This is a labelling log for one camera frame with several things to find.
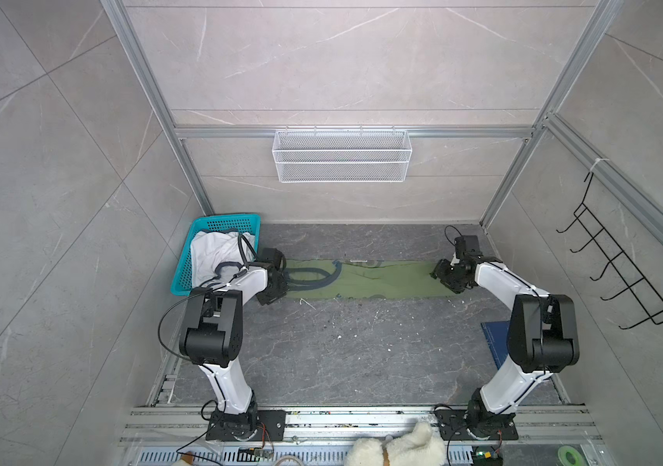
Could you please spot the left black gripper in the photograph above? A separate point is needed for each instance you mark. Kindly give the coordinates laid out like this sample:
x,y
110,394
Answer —
x,y
285,288

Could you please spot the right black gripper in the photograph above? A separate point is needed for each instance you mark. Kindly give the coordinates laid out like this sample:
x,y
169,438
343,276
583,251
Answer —
x,y
440,272

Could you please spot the green tank top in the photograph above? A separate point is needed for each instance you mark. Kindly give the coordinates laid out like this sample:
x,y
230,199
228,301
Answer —
x,y
328,279

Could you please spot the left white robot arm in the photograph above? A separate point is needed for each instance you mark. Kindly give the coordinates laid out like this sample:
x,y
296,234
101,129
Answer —
x,y
212,332

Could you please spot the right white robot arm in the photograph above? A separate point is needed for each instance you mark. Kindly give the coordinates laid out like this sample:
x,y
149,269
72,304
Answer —
x,y
542,336

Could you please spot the white tank top in basket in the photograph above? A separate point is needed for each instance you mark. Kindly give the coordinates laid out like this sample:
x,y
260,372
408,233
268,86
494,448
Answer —
x,y
212,252

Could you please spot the teal plastic basket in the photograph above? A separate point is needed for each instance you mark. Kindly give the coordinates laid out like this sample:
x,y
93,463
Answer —
x,y
182,282

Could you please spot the blue book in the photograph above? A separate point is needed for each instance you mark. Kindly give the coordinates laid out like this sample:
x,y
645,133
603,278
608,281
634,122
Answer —
x,y
496,334

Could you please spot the white plush toy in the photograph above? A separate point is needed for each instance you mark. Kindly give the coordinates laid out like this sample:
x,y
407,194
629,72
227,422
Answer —
x,y
422,446

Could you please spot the green tape roll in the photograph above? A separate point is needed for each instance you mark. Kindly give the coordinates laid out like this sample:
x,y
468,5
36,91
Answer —
x,y
569,456

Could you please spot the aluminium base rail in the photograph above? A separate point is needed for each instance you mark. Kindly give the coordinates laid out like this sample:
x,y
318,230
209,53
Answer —
x,y
324,435

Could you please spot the black wire hook rack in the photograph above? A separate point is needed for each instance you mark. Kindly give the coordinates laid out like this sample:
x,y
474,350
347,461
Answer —
x,y
617,261

